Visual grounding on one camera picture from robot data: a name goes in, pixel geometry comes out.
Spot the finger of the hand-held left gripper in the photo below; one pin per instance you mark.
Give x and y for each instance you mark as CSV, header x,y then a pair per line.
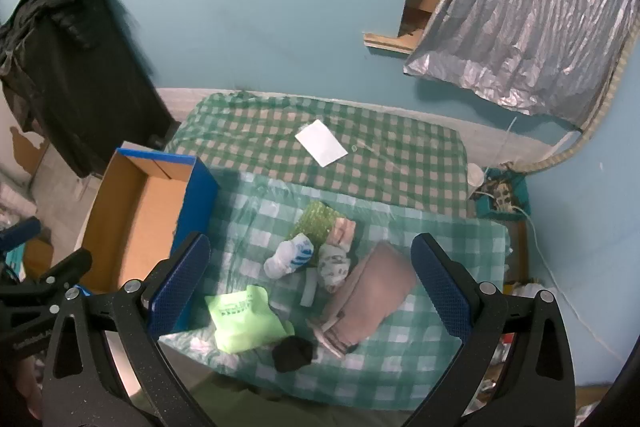
x,y
20,233
72,264

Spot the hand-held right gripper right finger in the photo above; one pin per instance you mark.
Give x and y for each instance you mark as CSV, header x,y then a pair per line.
x,y
442,287

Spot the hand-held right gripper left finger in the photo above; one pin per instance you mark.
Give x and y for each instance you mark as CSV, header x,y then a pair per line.
x,y
182,282

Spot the blue cardboard box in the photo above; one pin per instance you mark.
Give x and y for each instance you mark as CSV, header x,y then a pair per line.
x,y
145,232

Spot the beige towel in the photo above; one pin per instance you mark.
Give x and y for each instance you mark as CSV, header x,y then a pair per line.
x,y
375,292

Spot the neon green sock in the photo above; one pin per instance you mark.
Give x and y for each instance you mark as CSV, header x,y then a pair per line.
x,y
242,319

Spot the grey patterned white sock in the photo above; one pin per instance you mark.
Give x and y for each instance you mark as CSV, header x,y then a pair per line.
x,y
334,267

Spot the white blue-printed plastic bag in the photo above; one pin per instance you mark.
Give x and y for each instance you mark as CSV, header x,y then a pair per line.
x,y
290,254

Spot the pink striped cloth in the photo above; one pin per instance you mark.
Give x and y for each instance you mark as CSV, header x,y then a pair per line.
x,y
342,231

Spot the white foam stick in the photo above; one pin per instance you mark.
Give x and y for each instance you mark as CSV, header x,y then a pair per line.
x,y
310,289

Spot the black sock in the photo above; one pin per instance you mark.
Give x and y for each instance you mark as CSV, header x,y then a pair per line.
x,y
292,353

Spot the green mesh scrubber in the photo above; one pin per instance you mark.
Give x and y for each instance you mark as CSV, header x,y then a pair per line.
x,y
312,219

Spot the light green checked tablecloth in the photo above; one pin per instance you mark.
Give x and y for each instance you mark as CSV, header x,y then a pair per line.
x,y
390,352

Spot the teal box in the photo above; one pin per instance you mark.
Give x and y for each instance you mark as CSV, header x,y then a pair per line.
x,y
515,202

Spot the white cup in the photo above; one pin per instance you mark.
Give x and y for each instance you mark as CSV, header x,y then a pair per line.
x,y
475,174

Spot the dark green checked bedsheet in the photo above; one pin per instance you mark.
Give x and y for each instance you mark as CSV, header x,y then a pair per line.
x,y
250,132

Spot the dark green cloth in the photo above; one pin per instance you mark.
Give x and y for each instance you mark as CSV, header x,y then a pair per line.
x,y
300,407

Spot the black hanging jacket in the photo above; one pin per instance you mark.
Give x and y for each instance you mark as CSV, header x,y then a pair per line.
x,y
85,72

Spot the white paper sheet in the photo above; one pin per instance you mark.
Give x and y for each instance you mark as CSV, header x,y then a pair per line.
x,y
321,142

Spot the wooden plank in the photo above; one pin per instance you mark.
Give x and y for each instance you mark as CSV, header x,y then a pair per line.
x,y
387,42

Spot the silver foil sheet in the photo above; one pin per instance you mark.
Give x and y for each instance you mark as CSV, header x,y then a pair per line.
x,y
525,7

